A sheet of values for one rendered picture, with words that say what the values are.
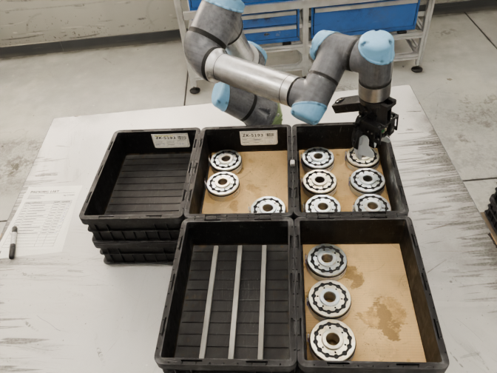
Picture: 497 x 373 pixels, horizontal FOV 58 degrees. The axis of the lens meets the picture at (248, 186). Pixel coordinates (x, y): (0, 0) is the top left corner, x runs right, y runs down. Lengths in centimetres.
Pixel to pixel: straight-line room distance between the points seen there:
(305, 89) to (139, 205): 66
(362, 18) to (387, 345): 253
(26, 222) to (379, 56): 129
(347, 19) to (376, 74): 224
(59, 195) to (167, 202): 51
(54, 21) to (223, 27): 320
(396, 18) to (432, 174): 185
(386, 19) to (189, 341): 269
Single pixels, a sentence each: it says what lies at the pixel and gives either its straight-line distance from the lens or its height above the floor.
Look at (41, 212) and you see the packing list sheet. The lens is 175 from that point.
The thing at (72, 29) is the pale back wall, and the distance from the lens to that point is 437.
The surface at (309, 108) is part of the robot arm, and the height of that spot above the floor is 122.
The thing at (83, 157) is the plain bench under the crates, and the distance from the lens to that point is 191.
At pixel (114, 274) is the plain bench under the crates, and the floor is 70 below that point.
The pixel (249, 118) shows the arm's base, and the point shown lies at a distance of 169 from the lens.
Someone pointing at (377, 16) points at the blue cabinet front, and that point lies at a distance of 332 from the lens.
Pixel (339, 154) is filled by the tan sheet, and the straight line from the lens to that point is 151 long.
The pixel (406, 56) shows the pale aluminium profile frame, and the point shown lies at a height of 13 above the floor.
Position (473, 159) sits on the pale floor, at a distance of 290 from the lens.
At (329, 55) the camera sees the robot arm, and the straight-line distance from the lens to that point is 107.
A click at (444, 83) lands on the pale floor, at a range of 351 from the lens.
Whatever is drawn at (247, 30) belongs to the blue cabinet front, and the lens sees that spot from 320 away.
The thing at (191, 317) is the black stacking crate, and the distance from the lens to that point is 116.
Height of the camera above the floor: 183
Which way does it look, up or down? 45 degrees down
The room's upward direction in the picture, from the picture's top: 7 degrees counter-clockwise
